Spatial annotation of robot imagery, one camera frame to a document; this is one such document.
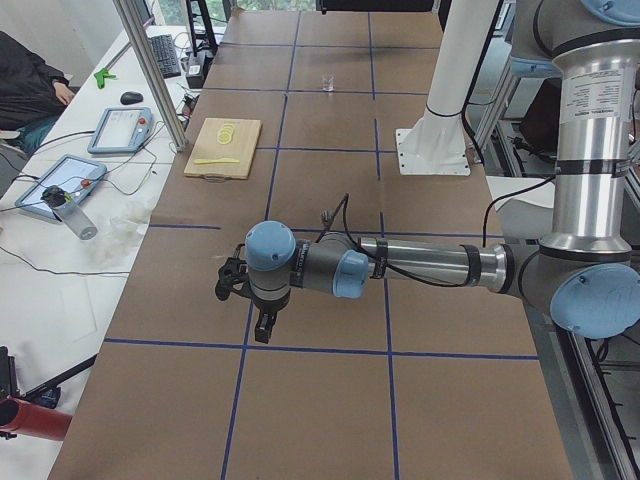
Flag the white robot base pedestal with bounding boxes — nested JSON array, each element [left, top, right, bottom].
[[396, 0, 501, 176]]

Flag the black computer mouse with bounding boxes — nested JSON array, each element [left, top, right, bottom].
[[120, 91, 144, 106]]

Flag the seated person in black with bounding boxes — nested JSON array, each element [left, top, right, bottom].
[[1, 32, 75, 155]]

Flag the upper teach pendant tablet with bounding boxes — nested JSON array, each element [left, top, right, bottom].
[[87, 107, 153, 155]]

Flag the small clear glass cup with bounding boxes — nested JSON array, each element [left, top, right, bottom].
[[322, 73, 334, 93]]

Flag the red cylinder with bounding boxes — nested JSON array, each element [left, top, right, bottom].
[[1, 398, 72, 441]]

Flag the teach pendant tablet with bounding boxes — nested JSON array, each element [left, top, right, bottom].
[[14, 154, 107, 220], [87, 107, 153, 155]]

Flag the wooden cutting board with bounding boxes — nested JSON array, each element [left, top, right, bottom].
[[184, 118, 262, 180]]

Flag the green plastic clamp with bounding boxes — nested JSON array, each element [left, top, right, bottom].
[[94, 68, 117, 89]]

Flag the black box on desk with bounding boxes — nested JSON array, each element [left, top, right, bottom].
[[185, 51, 208, 89]]

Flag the clear water bottle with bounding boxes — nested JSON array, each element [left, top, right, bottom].
[[41, 185, 98, 240]]

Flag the lower teach pendant tablet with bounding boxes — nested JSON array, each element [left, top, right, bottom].
[[14, 154, 107, 220]]

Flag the aluminium frame post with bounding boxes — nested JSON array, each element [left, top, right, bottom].
[[113, 0, 187, 152]]

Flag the black keyboard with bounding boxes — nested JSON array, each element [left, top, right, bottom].
[[148, 34, 181, 78]]

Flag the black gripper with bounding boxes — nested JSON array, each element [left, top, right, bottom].
[[254, 308, 278, 343]]

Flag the crumpled white plastic wrap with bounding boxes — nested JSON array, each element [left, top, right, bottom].
[[88, 200, 153, 266]]

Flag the yellow plastic knife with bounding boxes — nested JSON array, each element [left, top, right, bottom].
[[193, 157, 240, 165]]

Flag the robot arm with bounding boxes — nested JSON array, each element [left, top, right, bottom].
[[232, 1, 639, 343]]

